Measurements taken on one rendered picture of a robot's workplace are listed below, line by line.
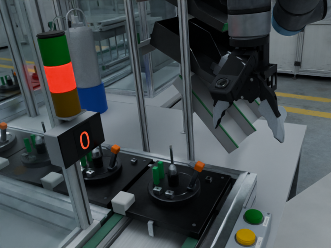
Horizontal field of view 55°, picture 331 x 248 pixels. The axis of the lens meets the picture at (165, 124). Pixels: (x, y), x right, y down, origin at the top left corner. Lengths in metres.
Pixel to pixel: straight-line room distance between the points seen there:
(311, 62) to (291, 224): 4.05
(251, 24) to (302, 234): 0.57
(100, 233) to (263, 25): 0.58
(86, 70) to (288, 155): 1.01
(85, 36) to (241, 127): 0.89
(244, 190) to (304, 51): 4.09
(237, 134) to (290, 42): 3.90
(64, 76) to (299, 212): 0.72
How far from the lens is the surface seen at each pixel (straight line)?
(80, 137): 0.65
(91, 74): 1.65
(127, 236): 0.83
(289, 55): 4.93
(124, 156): 1.05
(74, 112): 0.64
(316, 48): 4.83
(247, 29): 0.59
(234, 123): 1.07
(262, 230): 0.77
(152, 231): 0.79
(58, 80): 0.61
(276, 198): 1.03
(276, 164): 1.19
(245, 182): 0.92
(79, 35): 1.61
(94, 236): 0.81
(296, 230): 0.94
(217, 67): 0.95
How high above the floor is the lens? 1.49
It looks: 25 degrees down
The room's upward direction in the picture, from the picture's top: 5 degrees counter-clockwise
